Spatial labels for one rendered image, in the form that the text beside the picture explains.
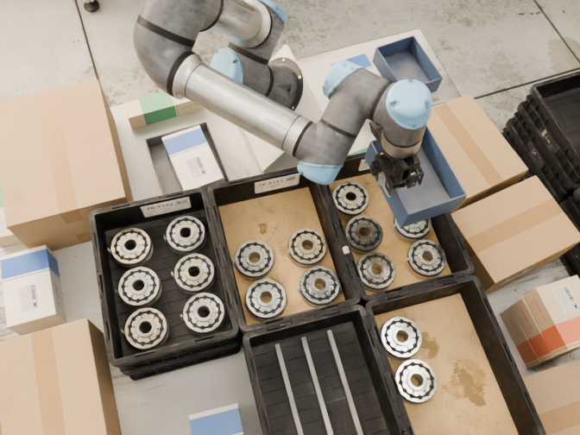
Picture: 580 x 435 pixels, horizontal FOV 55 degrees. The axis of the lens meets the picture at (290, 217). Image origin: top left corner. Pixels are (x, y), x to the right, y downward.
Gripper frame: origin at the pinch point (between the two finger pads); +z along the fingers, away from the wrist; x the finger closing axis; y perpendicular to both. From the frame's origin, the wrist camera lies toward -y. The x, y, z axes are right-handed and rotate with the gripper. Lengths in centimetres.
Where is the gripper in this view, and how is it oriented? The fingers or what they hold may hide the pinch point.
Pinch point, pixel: (387, 179)
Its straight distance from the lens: 126.6
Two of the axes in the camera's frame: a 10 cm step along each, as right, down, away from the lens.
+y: 3.3, 8.6, -3.9
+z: 0.8, 3.8, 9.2
